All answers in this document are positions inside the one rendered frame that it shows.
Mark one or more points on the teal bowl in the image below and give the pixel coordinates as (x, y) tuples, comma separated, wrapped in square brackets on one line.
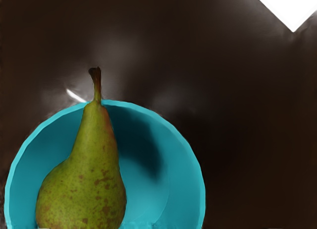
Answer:
[(173, 179)]

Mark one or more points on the green pear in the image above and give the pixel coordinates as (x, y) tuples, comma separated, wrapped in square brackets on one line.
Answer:
[(86, 179)]

